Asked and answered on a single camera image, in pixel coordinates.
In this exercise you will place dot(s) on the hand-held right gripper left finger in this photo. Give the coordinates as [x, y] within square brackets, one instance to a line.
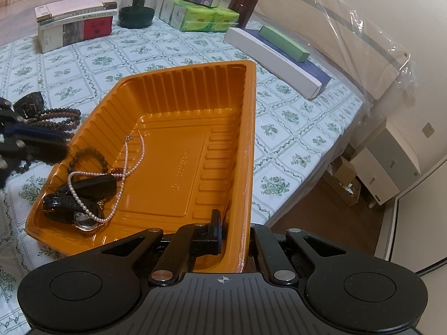
[213, 232]

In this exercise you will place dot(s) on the green tissue pack bundle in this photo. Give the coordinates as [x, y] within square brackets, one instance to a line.
[199, 17]

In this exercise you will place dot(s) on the long white box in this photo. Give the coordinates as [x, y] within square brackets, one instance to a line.
[272, 62]

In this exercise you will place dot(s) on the orange plastic tray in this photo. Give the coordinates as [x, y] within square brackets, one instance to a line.
[195, 129]

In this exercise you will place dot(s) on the cream cover book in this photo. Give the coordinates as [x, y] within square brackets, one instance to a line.
[73, 5]

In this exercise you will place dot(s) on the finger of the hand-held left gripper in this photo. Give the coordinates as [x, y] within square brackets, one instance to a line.
[21, 129]
[45, 144]

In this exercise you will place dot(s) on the flat purple box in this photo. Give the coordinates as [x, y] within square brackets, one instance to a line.
[314, 71]

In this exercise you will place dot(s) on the long green box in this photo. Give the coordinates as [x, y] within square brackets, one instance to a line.
[284, 43]

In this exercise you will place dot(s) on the cardboard box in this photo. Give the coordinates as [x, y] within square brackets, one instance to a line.
[340, 178]

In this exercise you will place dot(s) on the brown box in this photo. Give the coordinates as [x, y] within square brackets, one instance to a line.
[242, 8]

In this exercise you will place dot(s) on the white cabinet door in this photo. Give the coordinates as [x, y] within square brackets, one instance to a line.
[419, 223]

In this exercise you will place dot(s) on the wall socket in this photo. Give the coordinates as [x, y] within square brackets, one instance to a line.
[429, 129]

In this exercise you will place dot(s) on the white nightstand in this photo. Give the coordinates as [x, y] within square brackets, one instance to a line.
[384, 167]

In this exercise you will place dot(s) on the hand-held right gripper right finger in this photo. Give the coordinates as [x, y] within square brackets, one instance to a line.
[265, 247]

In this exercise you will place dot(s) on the glass jar with green lid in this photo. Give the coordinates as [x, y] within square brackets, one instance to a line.
[138, 7]

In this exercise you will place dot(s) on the black glossy wristband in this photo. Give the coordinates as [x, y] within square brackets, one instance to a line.
[94, 184]

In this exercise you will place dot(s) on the white headboard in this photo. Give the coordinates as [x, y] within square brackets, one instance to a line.
[314, 7]

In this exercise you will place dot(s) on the clear plastic film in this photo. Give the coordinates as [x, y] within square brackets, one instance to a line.
[377, 42]

